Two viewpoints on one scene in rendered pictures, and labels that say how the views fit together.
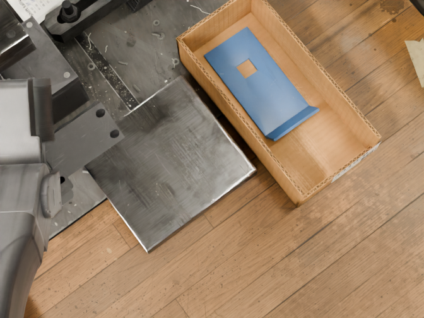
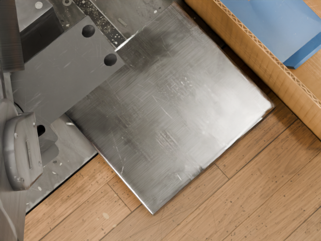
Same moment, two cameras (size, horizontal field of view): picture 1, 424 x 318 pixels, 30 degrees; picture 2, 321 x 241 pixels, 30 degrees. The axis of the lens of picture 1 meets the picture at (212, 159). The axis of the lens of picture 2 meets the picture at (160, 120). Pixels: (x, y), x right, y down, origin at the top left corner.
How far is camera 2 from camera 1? 0.37 m
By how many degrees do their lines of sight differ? 0
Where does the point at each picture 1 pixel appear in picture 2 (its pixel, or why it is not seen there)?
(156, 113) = (148, 48)
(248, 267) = (275, 223)
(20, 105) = not seen: outside the picture
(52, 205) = (25, 168)
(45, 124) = (7, 43)
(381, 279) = not seen: outside the picture
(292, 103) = (307, 25)
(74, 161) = (57, 102)
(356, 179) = not seen: outside the picture
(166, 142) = (164, 81)
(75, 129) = (54, 56)
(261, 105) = (271, 29)
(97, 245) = (91, 211)
